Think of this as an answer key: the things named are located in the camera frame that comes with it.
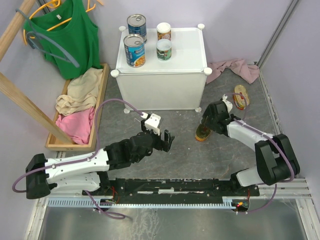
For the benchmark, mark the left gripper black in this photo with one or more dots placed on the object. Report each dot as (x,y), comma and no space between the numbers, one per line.
(162,145)

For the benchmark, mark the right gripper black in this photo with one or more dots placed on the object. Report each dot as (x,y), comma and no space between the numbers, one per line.
(207,123)

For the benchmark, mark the oval gold tin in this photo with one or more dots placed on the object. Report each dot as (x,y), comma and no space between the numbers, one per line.
(240,97)
(202,132)

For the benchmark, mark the green can white lid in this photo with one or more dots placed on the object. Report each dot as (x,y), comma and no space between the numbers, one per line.
(164,49)

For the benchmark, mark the blue can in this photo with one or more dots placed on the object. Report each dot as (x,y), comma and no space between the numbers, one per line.
(137,25)
(134,46)

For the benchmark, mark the orange can white lid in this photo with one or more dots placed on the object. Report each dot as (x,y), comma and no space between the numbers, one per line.
(163,31)

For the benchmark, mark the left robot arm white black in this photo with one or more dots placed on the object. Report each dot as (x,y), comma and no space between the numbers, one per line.
(48,175)

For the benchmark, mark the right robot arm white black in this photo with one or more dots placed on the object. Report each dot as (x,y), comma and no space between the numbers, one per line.
(276,161)

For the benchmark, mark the white cube cabinet counter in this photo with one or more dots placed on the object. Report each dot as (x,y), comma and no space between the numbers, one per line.
(174,84)

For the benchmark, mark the mauve cloth on floor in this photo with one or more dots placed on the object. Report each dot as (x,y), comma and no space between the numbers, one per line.
(248,72)

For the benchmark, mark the pink cloth in tray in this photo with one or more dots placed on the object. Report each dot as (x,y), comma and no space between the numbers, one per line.
(77,125)

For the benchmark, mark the beige cloth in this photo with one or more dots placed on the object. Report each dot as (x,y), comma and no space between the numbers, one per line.
(82,93)

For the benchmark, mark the green tank top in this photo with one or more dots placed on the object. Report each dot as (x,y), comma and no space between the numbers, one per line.
(79,37)

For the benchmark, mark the orange clothes hanger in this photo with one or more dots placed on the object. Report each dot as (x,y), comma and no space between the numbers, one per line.
(61,13)

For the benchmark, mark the wooden rack pole lower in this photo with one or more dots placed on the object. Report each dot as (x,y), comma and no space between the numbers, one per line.
(19,98)

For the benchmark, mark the wooden rack pole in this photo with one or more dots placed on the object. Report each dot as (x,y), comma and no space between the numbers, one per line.
(19,98)
(14,26)

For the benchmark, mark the wooden rack pole upper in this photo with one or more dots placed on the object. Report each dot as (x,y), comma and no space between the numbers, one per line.
(14,26)

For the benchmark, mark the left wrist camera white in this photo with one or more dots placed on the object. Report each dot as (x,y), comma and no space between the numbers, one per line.
(152,122)

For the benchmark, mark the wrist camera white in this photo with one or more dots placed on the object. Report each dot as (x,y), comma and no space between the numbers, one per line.
(228,104)
(152,122)

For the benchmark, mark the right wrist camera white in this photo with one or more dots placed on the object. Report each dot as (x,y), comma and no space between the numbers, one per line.
(228,104)

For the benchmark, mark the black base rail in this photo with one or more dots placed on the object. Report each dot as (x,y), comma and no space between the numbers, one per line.
(173,191)

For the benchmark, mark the white cable duct comb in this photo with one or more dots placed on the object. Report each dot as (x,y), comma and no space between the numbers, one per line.
(86,202)

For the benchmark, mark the aluminium frame post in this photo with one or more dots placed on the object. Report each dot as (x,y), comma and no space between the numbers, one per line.
(293,4)

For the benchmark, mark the aluminium floor rail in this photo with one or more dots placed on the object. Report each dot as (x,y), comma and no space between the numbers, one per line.
(297,187)

